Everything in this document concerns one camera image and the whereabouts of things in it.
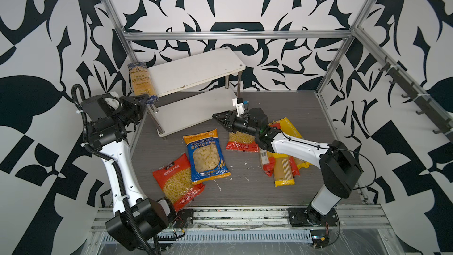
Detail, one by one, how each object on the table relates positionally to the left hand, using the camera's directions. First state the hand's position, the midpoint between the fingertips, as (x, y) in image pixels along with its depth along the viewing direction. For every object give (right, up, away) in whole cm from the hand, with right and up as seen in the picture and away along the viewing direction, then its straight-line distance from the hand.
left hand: (146, 93), depth 68 cm
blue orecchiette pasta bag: (+21, -31, +19) cm, 42 cm away
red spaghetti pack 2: (+62, -34, +17) cm, 73 cm away
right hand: (+25, -9, +6) cm, 27 cm away
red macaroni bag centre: (+38, -23, +27) cm, 52 cm away
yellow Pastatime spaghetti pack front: (+56, -34, +15) cm, 68 cm away
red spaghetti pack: (+50, -32, +16) cm, 62 cm away
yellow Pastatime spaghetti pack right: (+65, -16, +33) cm, 74 cm away
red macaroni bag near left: (+7, -38, +13) cm, 41 cm away
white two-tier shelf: (+7, +7, +54) cm, 55 cm away
